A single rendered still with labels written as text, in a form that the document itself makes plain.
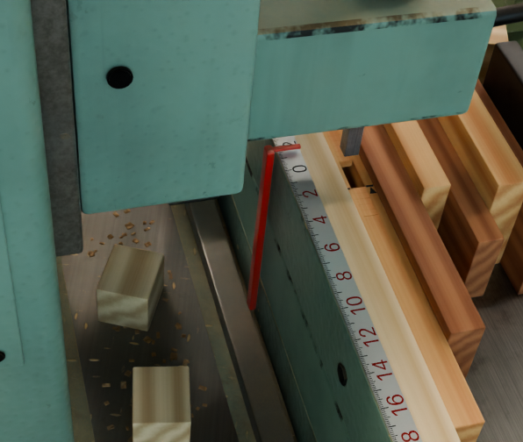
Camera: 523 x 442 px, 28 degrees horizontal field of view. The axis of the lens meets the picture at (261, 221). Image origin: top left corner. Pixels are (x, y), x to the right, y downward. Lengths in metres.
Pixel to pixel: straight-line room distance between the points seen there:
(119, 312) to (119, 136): 0.25
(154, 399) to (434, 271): 0.18
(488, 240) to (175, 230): 0.27
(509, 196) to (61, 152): 0.26
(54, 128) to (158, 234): 0.32
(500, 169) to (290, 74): 0.15
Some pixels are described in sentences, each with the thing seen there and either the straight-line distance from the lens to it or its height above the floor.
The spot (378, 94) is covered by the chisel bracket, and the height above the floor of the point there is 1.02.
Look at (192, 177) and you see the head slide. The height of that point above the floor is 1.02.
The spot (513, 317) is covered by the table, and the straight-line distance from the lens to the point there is 0.62.
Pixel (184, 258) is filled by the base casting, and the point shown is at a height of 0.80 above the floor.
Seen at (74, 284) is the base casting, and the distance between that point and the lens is 0.73.
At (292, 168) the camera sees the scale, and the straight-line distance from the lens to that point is 0.59.
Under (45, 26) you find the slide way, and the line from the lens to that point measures 0.42.
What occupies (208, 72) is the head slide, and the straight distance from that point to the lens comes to 0.45.
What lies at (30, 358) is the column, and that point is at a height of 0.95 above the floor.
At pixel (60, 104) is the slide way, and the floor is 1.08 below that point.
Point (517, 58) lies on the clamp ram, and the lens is 0.64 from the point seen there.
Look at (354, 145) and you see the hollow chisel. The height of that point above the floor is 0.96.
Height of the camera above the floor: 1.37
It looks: 47 degrees down
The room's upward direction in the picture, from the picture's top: 7 degrees clockwise
